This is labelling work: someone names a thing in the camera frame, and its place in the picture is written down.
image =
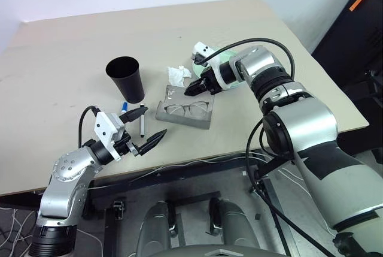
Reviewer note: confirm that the black table frame beam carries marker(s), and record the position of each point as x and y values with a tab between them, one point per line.
179	176

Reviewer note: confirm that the grey rounded robot leg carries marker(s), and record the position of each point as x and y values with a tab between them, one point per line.
157	227
236	227

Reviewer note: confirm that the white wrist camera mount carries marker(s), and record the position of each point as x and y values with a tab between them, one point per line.
201	48
104	125

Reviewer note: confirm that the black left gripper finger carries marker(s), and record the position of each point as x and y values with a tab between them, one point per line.
154	142
134	114

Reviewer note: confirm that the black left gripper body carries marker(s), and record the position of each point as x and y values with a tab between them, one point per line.
127	146

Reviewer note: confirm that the blue capped marker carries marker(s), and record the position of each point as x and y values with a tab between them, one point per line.
124	107

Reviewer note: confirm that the clear framed glasses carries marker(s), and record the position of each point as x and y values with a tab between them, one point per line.
187	109

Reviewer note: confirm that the crumpled white tissue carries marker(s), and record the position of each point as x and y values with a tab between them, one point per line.
178	74

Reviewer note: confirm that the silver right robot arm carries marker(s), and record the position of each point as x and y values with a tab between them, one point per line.
302	119

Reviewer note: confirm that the small black floor block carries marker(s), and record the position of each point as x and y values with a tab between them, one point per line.
257	216

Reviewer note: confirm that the black bag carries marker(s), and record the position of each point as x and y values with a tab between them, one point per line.
350	47

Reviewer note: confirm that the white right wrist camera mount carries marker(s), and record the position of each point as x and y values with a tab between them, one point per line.
201	48

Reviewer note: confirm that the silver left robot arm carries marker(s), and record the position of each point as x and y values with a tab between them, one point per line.
66	185

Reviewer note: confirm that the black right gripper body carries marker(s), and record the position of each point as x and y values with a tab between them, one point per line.
212	82

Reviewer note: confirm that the grey robot torso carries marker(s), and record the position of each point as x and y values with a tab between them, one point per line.
221	251

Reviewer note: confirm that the black capped white marker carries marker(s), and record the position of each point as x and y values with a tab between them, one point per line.
143	125

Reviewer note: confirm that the grey glasses case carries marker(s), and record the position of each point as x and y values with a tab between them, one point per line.
182	120

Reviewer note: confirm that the pale green plate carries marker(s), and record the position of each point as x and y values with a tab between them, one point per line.
230	56

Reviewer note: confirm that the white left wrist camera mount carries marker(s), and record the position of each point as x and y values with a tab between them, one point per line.
104	125

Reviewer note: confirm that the metal floor latch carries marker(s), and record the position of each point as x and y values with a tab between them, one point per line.
119	209

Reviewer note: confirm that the black plastic cup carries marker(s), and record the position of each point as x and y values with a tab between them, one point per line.
131	86

